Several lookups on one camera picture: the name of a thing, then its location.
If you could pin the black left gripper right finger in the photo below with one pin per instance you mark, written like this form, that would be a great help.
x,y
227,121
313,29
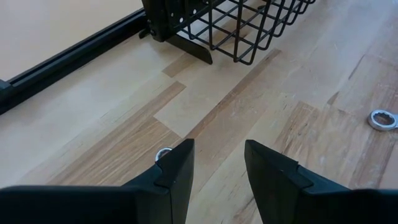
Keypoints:
x,y
273,186

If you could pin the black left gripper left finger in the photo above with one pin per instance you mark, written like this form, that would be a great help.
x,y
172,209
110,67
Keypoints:
x,y
174,186

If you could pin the silver combination wrench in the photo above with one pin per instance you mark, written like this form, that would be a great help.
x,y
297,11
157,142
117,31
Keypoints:
x,y
158,154
371,121

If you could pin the black metal pegboard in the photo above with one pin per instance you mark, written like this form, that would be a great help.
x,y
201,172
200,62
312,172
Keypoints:
x,y
155,18

